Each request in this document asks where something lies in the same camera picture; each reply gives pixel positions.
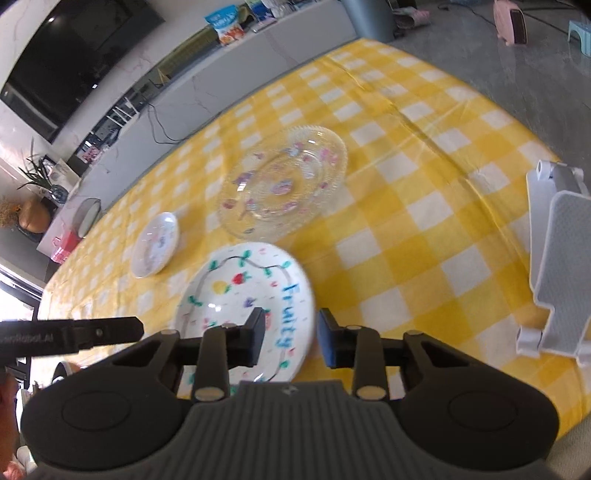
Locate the white fruity painted plate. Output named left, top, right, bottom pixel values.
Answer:
left=173, top=242, right=315, bottom=385

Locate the person's hand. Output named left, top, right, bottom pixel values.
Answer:
left=1, top=373, right=19, bottom=456

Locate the pink storage box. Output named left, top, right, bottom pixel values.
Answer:
left=50, top=230, right=81, bottom=264

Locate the brown ceramic vase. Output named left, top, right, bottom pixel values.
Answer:
left=0, top=198, right=51, bottom=234

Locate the small white floral plate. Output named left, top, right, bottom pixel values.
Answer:
left=130, top=212, right=180, bottom=279

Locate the yellow white checkered tablecloth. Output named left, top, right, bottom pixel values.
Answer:
left=40, top=40, right=590, bottom=432

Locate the blue glass vase plant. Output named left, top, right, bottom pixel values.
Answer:
left=19, top=140, right=68, bottom=206

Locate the clear glass floral plate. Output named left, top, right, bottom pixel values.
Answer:
left=217, top=125, right=349, bottom=243

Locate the white dish rack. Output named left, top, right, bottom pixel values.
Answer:
left=516, top=160, right=591, bottom=367

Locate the black television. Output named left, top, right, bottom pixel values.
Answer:
left=1, top=0, right=164, bottom=142

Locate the blue snack bag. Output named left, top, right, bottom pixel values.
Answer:
left=205, top=5, right=245, bottom=46

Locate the grey metal trash can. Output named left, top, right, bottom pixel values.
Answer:
left=342, top=0, right=394, bottom=43

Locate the pink space heater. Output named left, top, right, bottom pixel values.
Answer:
left=493, top=0, right=528, bottom=46

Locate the small blue plastic stool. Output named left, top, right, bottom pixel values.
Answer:
left=567, top=20, right=591, bottom=55

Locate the black power cable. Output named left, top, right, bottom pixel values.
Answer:
left=146, top=103, right=195, bottom=145

